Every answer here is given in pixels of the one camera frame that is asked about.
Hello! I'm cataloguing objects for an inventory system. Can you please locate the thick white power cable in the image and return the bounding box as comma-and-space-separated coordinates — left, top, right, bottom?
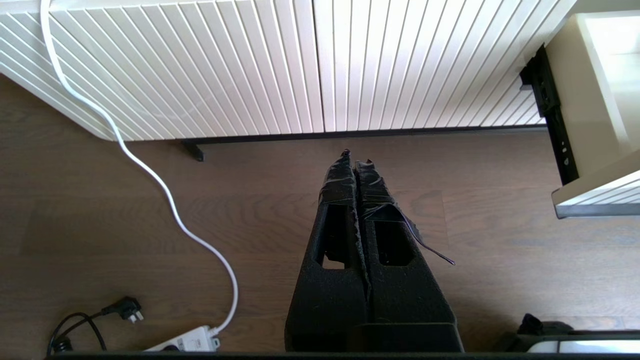
39, 0, 240, 336

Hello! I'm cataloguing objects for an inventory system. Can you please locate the black plug with cable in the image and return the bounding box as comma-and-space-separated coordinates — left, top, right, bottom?
47, 296, 146, 353

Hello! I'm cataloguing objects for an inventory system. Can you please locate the cream TV cabinet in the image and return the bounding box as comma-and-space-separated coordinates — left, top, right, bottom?
0, 0, 581, 163

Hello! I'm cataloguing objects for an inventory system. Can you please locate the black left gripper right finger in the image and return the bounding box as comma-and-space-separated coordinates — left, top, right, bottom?
354, 159, 463, 353

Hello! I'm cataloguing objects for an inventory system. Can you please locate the black white robot base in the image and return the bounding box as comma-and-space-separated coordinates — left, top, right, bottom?
492, 312, 640, 353

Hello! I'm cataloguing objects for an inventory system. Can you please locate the cream drawer with black handle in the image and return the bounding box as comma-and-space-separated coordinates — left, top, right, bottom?
545, 10, 640, 221

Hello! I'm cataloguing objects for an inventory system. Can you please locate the white power strip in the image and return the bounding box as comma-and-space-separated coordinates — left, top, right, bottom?
142, 325, 221, 353

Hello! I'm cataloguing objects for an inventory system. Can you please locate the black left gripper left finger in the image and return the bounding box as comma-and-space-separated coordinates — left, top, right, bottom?
284, 149, 371, 353

